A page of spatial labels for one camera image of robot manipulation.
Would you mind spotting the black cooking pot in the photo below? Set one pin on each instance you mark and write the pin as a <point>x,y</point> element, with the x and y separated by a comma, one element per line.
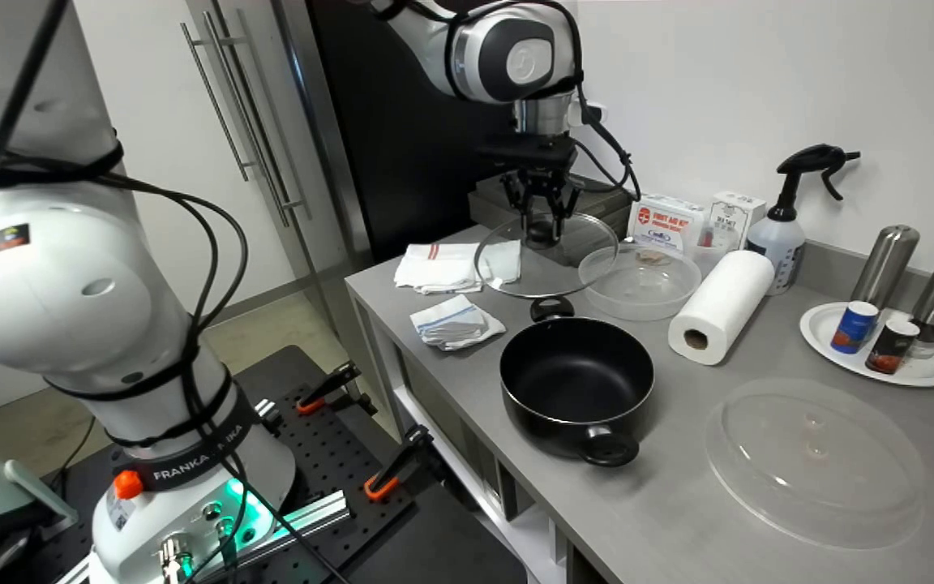
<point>579,387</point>

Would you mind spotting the clear plastic bowl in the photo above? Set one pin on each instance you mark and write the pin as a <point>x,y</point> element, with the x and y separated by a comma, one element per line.
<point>644,283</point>

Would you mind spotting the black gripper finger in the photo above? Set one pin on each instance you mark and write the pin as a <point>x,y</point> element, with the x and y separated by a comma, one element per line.
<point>533,228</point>
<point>555,217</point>

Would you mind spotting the orange black clamp near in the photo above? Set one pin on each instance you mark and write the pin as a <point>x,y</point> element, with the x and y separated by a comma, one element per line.
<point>386,481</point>

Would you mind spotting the small white packet box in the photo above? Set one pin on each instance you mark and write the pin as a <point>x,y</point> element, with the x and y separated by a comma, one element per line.
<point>728,224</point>

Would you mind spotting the blue spice jar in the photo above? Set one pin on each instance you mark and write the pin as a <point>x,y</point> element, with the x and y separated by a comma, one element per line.
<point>855,324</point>

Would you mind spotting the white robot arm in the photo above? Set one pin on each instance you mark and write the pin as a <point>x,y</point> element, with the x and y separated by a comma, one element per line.
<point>85,307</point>

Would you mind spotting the orange black clamp far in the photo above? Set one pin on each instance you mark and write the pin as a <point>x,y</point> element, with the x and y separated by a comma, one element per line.
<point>339,380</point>

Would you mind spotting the orange black clamp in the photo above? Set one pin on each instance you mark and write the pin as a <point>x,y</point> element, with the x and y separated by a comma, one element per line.
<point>386,481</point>
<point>339,380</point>

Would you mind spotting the glass pot lid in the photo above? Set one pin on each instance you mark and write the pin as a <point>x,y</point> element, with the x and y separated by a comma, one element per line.
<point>553,266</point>

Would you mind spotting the white paper towel roll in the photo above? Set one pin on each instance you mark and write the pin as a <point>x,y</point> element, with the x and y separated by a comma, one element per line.
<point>722,307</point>

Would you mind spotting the dark red spice jar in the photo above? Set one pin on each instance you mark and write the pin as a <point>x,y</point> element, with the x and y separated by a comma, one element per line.
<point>894,346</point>

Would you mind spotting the white spray bottle black trigger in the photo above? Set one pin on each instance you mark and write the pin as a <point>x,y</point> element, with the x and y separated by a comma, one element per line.
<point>776,235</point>

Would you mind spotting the black perforated robot table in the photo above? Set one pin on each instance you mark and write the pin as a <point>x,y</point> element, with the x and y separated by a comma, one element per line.
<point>339,475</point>

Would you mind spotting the white plate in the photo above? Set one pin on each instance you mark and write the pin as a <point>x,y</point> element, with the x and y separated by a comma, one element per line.
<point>871,341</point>

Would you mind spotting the clear plastic lid large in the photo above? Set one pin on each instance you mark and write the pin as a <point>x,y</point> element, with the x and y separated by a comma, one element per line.
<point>815,461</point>

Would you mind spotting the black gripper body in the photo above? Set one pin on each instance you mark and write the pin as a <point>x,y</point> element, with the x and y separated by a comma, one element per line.
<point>540,169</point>

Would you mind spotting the white red-striped dish towel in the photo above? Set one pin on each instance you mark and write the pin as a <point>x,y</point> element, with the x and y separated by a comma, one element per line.
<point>459,266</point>

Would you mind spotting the steel shaker left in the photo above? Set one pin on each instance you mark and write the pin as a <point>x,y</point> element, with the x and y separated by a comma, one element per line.
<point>887,265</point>

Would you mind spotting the red white box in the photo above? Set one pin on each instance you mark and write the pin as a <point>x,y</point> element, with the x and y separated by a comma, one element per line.
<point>666,221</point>

